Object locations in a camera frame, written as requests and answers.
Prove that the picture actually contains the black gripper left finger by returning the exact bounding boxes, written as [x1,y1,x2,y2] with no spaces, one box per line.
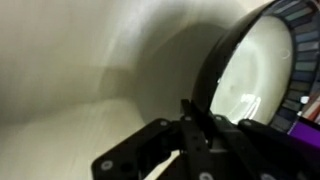
[91,119,181,180]

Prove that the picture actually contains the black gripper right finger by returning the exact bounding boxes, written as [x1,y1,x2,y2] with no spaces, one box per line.
[181,99,320,180]

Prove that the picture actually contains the black bowl with cream interior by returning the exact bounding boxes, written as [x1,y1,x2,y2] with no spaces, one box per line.
[192,0,320,135]

